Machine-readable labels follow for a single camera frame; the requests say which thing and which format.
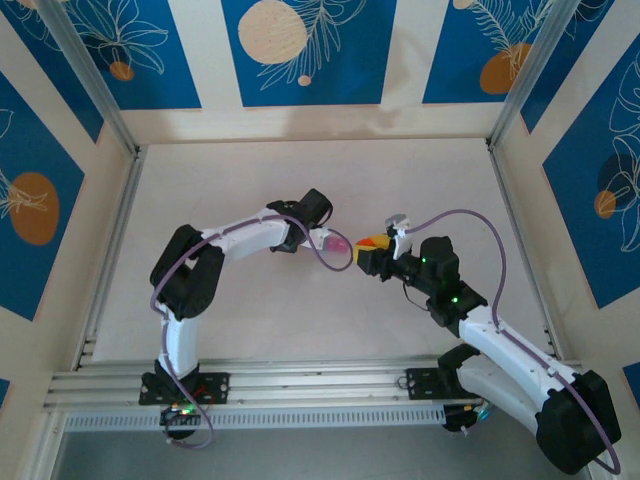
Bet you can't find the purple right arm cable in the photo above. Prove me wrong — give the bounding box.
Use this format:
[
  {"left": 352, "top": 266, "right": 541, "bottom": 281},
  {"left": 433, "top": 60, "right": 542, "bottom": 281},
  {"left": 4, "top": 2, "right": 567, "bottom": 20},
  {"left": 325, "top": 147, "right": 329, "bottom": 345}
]
[{"left": 407, "top": 208, "right": 623, "bottom": 475}]

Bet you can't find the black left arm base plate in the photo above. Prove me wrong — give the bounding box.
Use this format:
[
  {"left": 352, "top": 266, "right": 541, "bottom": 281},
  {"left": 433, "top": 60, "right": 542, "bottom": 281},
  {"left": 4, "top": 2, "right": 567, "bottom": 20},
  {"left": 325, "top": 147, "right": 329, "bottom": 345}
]
[{"left": 138, "top": 372, "right": 231, "bottom": 406}]

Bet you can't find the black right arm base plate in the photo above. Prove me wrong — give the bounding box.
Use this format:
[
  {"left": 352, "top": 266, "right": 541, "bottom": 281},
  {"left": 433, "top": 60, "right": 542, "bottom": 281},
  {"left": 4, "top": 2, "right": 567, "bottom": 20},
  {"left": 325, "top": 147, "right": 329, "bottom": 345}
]
[{"left": 405, "top": 366, "right": 481, "bottom": 401}]

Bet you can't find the white slotted cable duct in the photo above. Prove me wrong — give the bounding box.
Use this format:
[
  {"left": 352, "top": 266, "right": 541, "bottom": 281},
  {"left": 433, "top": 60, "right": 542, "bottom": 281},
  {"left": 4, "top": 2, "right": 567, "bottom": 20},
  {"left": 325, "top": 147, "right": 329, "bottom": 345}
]
[{"left": 64, "top": 405, "right": 446, "bottom": 431}]

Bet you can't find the aluminium frame post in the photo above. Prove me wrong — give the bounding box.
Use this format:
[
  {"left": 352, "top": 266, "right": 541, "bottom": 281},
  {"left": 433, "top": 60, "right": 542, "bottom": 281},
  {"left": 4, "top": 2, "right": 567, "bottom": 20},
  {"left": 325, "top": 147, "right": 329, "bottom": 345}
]
[
  {"left": 35, "top": 0, "right": 142, "bottom": 157},
  {"left": 487, "top": 0, "right": 585, "bottom": 151}
]

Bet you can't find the aluminium cross rail beam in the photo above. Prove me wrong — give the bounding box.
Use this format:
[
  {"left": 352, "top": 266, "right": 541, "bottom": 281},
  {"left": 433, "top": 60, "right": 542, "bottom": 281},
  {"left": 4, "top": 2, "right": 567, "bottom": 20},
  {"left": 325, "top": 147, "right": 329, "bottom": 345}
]
[{"left": 42, "top": 355, "right": 594, "bottom": 412}]

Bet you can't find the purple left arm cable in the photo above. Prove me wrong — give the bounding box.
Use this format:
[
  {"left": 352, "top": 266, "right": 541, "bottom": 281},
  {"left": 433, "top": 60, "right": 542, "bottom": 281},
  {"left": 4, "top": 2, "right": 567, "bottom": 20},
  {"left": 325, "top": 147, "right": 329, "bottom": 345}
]
[{"left": 149, "top": 212, "right": 357, "bottom": 450}]

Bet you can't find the aluminium side rail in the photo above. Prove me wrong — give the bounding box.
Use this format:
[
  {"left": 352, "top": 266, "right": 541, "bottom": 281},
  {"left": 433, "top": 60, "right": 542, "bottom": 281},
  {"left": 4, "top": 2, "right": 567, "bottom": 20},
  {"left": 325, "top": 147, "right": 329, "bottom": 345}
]
[
  {"left": 487, "top": 142, "right": 562, "bottom": 359},
  {"left": 73, "top": 144, "right": 147, "bottom": 371}
]

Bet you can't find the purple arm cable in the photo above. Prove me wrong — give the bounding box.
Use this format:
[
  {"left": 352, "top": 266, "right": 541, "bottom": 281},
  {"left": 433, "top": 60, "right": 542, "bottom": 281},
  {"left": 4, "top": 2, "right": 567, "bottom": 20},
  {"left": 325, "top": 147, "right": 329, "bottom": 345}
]
[
  {"left": 149, "top": 212, "right": 357, "bottom": 450},
  {"left": 407, "top": 208, "right": 623, "bottom": 475}
]

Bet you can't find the blue floral wall poster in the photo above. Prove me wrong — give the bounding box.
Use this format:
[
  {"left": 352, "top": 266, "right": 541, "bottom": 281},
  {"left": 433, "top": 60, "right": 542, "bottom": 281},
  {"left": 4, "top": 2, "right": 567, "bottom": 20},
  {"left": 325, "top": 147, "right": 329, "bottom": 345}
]
[
  {"left": 54, "top": 0, "right": 204, "bottom": 112},
  {"left": 0, "top": 69, "right": 86, "bottom": 322},
  {"left": 542, "top": 34, "right": 640, "bottom": 311},
  {"left": 422, "top": 0, "right": 561, "bottom": 105},
  {"left": 221, "top": 0, "right": 399, "bottom": 108}
]

